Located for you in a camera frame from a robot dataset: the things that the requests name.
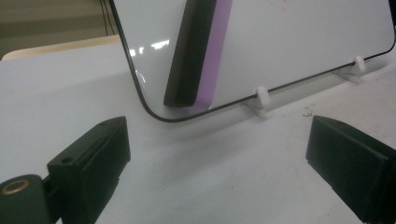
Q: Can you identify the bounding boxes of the light wooden table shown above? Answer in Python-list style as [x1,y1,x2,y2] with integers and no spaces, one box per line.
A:
[1,34,121,62]

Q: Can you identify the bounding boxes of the purple and black whiteboard eraser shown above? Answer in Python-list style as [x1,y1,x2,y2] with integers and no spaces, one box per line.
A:
[163,0,234,110]

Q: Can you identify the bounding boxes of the thin black cable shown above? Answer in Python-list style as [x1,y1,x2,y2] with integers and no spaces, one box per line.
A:
[98,0,117,37]

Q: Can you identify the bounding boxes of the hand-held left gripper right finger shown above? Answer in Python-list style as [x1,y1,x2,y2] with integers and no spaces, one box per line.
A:
[305,115,396,224]

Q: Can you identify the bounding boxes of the white whiteboard with black rim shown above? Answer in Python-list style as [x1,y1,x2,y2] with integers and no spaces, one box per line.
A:
[108,0,396,123]

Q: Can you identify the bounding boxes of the white plastic whiteboard stand clip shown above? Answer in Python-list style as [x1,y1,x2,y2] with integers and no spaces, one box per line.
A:
[247,86,272,119]
[333,55,368,84]

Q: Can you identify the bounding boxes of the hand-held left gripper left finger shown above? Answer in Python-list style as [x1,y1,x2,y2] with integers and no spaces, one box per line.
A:
[46,116,132,224]

